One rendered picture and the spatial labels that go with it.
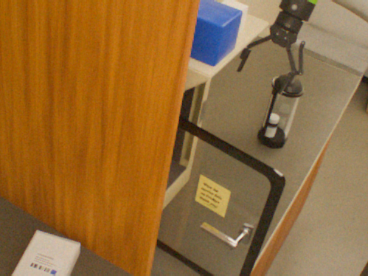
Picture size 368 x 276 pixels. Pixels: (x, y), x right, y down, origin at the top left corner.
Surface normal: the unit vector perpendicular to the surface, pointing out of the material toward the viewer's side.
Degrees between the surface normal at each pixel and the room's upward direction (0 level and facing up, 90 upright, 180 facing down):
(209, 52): 90
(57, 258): 0
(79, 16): 90
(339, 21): 90
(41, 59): 90
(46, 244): 0
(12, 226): 0
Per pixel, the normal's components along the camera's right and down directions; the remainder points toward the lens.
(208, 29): -0.49, 0.49
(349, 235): 0.15, -0.77
